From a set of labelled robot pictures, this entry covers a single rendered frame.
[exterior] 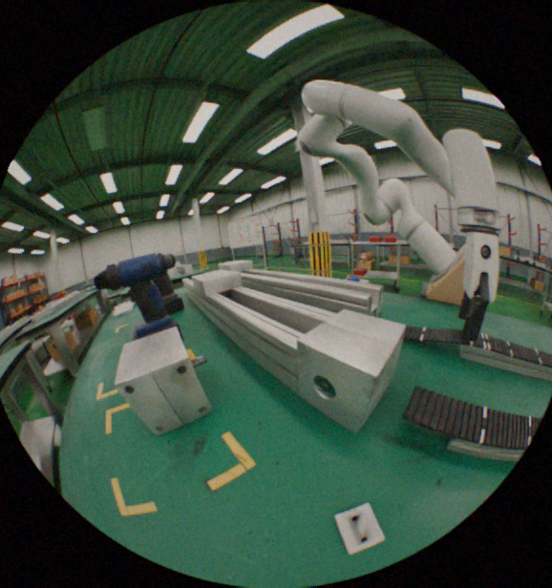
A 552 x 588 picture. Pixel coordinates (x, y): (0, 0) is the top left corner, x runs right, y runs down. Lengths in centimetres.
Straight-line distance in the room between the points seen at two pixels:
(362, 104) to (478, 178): 22
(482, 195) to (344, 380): 31
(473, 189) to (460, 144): 7
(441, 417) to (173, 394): 29
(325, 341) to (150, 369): 19
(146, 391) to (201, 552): 18
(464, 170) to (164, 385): 47
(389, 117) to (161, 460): 57
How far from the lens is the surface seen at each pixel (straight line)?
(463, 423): 23
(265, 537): 20
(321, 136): 59
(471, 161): 33
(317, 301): 40
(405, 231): 73
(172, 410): 24
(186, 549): 23
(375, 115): 38
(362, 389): 16
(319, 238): 346
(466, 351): 39
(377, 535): 20
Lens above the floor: 98
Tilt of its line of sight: 17 degrees down
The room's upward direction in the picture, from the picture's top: 7 degrees counter-clockwise
